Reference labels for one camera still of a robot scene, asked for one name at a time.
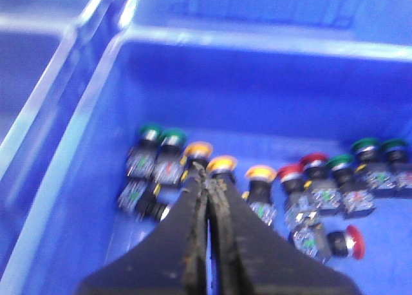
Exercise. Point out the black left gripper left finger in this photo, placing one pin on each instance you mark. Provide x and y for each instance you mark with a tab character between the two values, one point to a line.
171	259

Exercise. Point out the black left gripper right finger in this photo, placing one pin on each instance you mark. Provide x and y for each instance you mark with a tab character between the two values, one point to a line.
252	259

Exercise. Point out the red push button lying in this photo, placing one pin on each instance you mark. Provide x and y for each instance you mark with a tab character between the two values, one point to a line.
314	242

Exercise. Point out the black push button lying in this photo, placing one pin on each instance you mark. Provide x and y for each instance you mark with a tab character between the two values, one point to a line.
139	199

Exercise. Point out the yellow push button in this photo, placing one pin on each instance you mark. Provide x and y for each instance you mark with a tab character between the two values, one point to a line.
223	164
197	156
259	194

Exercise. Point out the green push button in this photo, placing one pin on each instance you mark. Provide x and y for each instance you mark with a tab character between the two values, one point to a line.
371	170
357	199
142	157
396	153
169	164

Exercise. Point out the left blue plastic bin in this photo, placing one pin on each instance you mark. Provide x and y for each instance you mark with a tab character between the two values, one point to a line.
264	100

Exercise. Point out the far left blue bin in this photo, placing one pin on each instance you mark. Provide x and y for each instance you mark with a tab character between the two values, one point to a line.
375	21

